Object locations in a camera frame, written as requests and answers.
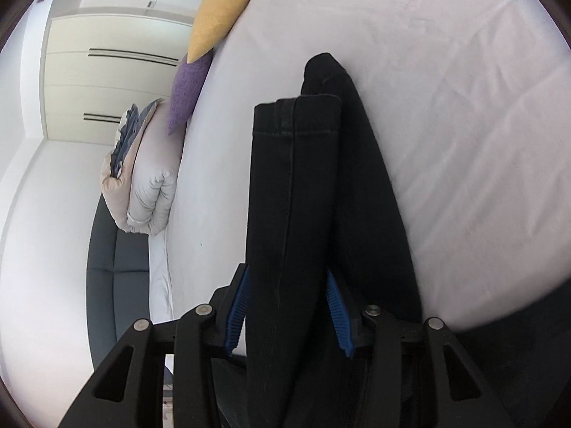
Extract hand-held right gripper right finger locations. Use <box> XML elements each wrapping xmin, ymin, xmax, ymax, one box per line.
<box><xmin>325</xmin><ymin>270</ymin><xmax>514</xmax><ymax>428</ymax></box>

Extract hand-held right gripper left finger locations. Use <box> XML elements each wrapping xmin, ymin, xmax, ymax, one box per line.
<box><xmin>58</xmin><ymin>263</ymin><xmax>251</xmax><ymax>428</ymax></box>

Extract black pants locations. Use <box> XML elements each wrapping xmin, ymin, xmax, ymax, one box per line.
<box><xmin>243</xmin><ymin>52</ymin><xmax>424</xmax><ymax>428</ymax></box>

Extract dark grey headboard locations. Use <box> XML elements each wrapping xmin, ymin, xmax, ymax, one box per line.
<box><xmin>87</xmin><ymin>196</ymin><xmax>175</xmax><ymax>366</ymax></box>

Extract folded beige duvet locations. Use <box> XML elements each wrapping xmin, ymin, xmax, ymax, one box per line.
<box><xmin>100</xmin><ymin>98</ymin><xmax>185</xmax><ymax>235</ymax></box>

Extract bed with white sheet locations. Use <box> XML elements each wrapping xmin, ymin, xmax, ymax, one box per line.
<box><xmin>147</xmin><ymin>0</ymin><xmax>571</xmax><ymax>357</ymax></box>

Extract purple pillow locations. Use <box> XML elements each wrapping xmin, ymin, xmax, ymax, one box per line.
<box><xmin>167</xmin><ymin>52</ymin><xmax>214</xmax><ymax>136</ymax></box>

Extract white wardrobe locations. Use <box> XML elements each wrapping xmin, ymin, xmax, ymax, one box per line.
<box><xmin>42</xmin><ymin>4</ymin><xmax>197</xmax><ymax>146</ymax></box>

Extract yellow pillow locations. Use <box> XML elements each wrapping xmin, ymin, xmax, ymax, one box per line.
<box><xmin>186</xmin><ymin>0</ymin><xmax>265</xmax><ymax>64</ymax></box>

